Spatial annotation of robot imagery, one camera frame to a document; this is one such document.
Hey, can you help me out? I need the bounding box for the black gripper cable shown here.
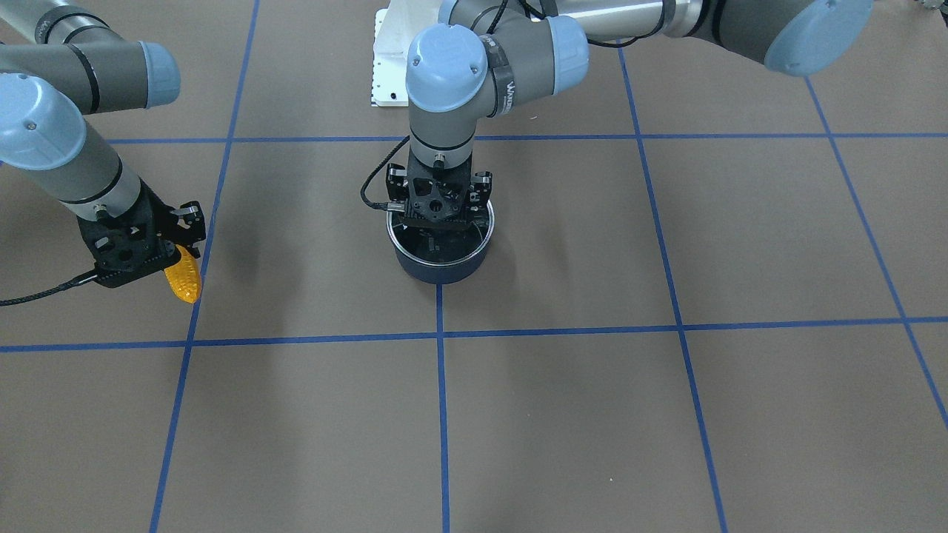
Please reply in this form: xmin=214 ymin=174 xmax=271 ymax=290
xmin=360 ymin=135 xmax=413 ymax=217

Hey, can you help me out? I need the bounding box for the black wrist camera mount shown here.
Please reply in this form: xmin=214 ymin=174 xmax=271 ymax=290
xmin=386 ymin=164 xmax=493 ymax=232

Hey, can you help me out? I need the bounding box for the yellow corn cob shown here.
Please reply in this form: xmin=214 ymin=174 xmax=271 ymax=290
xmin=163 ymin=245 xmax=202 ymax=304

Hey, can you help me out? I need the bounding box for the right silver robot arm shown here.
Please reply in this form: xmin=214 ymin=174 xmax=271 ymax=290
xmin=1 ymin=1 xmax=207 ymax=303

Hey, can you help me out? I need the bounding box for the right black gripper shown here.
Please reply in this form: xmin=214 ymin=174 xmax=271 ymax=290
xmin=79 ymin=185 xmax=207 ymax=288

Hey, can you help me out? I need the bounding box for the dark blue pot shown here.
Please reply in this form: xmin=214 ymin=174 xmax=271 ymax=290
xmin=386 ymin=201 xmax=495 ymax=286

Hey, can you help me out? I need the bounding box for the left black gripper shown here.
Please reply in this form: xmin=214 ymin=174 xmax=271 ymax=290
xmin=404 ymin=167 xmax=472 ymax=229

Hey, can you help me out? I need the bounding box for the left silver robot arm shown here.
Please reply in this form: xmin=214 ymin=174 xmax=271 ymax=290
xmin=387 ymin=1 xmax=873 ymax=232

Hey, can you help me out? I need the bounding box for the glass pot lid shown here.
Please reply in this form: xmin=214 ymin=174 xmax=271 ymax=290
xmin=386 ymin=202 xmax=495 ymax=269

